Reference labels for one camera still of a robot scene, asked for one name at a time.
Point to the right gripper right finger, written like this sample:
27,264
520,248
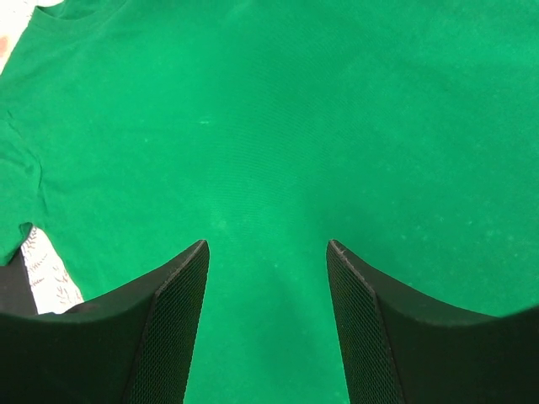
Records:
399,345

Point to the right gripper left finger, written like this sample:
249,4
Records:
133,344

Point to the green t shirt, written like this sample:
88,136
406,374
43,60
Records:
406,130

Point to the floral table mat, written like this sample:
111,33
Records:
52,288

